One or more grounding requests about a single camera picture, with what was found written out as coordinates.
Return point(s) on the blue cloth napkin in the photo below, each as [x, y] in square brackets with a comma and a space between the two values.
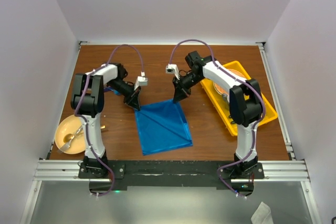
[162, 127]

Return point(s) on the silver tongs on plate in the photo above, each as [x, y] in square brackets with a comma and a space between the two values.
[67, 145]

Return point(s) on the aluminium front rail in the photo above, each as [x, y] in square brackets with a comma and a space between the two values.
[274, 171]

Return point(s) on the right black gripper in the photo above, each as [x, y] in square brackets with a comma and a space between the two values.
[181, 91]

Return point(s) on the orange woven coaster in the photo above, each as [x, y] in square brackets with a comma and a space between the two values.
[219, 89]

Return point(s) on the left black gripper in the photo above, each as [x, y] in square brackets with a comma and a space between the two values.
[132, 98]

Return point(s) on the aluminium right rail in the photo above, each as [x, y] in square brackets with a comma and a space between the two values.
[286, 137]

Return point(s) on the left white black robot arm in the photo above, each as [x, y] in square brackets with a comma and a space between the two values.
[87, 100]

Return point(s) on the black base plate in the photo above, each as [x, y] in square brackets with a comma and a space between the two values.
[127, 174]

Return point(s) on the gold utensil on plate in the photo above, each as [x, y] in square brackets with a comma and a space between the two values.
[68, 137]

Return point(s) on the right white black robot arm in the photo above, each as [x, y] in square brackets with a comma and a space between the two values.
[246, 106]

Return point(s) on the grey cup in tray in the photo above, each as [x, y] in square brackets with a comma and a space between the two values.
[225, 98]

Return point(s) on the aluminium rail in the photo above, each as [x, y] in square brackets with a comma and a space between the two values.
[274, 171]
[286, 137]

